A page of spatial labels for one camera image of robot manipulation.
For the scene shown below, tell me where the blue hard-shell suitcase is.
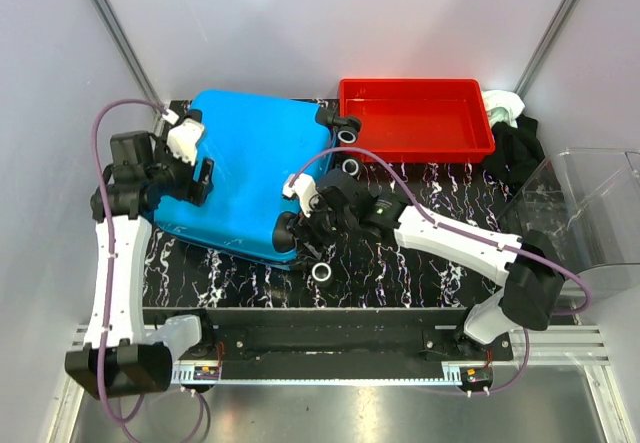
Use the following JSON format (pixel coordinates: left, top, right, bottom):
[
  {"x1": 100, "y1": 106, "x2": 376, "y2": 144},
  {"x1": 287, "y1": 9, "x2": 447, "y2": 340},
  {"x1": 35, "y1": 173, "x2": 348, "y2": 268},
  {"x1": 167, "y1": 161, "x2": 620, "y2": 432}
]
[{"x1": 154, "y1": 90, "x2": 361, "y2": 286}]

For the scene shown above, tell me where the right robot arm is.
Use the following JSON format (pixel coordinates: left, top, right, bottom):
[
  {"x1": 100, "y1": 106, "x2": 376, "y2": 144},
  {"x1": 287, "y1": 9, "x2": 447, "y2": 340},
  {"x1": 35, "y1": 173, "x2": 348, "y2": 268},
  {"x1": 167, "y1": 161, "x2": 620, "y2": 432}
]
[{"x1": 282, "y1": 170, "x2": 564, "y2": 360}]

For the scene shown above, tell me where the clear plastic container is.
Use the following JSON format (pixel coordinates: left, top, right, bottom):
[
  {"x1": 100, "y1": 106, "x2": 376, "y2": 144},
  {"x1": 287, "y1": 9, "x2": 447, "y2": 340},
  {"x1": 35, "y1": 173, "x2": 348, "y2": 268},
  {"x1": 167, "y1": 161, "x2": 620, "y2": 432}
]
[{"x1": 498, "y1": 148, "x2": 639, "y2": 303}]

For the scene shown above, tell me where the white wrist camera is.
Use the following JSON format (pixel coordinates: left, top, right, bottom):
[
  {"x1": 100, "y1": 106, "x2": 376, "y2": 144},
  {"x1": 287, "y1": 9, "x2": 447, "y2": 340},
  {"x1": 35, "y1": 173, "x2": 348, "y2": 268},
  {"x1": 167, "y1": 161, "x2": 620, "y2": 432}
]
[
  {"x1": 166, "y1": 118, "x2": 205, "y2": 166},
  {"x1": 282, "y1": 173, "x2": 318, "y2": 217}
]

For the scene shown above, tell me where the black cloth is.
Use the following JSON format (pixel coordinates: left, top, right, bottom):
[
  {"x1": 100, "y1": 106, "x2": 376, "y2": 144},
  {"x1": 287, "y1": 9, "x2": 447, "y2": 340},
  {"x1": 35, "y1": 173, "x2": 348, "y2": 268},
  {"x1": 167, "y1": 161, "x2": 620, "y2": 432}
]
[{"x1": 481, "y1": 114, "x2": 545, "y2": 195}]

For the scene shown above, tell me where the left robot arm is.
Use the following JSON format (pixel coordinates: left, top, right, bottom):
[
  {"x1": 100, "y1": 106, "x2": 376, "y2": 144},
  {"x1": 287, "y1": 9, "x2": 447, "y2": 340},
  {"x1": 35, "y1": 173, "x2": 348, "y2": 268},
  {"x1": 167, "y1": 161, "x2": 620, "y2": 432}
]
[{"x1": 65, "y1": 130, "x2": 216, "y2": 400}]

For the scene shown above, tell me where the red plastic bin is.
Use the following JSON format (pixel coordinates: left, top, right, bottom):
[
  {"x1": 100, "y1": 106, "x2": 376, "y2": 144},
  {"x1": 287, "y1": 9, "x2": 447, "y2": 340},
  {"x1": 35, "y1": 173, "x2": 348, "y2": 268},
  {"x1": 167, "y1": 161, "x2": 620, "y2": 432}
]
[{"x1": 339, "y1": 78, "x2": 495, "y2": 164}]

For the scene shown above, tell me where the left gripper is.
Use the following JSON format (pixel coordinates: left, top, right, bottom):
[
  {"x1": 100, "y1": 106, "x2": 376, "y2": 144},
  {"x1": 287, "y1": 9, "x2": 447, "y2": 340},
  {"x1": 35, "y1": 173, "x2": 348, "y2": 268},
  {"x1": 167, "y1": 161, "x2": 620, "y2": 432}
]
[{"x1": 146, "y1": 136, "x2": 214, "y2": 206}]

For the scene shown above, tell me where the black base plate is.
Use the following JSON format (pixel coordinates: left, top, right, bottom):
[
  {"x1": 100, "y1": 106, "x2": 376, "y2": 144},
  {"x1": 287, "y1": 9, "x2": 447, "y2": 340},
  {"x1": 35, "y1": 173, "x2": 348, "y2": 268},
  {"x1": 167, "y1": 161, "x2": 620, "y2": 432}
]
[{"x1": 158, "y1": 307, "x2": 515, "y2": 384}]

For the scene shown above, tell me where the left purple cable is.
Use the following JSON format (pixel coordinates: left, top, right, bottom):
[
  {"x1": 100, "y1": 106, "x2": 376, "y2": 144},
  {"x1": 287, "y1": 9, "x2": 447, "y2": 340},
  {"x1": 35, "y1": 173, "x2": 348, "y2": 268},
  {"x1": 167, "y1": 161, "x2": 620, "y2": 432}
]
[{"x1": 89, "y1": 98, "x2": 207, "y2": 443}]

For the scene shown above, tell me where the purple cable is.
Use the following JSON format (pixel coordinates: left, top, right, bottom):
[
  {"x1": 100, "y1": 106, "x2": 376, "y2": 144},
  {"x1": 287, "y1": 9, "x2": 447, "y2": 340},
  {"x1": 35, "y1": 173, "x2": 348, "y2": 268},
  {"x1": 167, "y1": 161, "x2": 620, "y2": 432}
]
[
  {"x1": 89, "y1": 98, "x2": 207, "y2": 443},
  {"x1": 289, "y1": 146, "x2": 594, "y2": 395}
]

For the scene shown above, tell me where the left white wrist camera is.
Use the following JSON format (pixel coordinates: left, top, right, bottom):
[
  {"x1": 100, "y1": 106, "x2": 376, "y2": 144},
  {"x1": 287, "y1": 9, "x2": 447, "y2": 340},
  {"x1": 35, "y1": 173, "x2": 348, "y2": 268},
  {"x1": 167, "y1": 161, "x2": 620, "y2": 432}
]
[{"x1": 166, "y1": 118, "x2": 205, "y2": 166}]

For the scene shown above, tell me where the white cloth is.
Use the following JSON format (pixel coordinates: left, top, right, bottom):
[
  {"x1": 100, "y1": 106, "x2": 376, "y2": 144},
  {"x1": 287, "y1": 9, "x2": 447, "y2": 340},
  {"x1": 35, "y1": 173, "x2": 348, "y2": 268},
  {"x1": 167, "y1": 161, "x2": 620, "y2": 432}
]
[{"x1": 481, "y1": 90, "x2": 525, "y2": 128}]

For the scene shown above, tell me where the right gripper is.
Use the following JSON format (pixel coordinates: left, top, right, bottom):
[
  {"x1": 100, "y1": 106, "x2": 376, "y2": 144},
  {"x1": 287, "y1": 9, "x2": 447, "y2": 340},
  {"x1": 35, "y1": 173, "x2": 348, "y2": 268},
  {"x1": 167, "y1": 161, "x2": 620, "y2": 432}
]
[{"x1": 288, "y1": 188, "x2": 357, "y2": 259}]

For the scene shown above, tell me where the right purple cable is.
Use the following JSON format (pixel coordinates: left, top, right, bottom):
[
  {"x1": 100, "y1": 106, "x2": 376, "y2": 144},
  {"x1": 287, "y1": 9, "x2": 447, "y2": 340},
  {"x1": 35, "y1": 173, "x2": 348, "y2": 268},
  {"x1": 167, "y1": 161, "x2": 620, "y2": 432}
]
[{"x1": 289, "y1": 146, "x2": 594, "y2": 395}]

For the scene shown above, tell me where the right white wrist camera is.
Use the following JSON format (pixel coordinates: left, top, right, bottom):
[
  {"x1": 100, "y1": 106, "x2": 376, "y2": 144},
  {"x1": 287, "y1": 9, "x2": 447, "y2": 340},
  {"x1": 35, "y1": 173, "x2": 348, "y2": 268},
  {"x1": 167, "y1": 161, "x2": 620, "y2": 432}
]
[{"x1": 282, "y1": 173, "x2": 318, "y2": 217}]

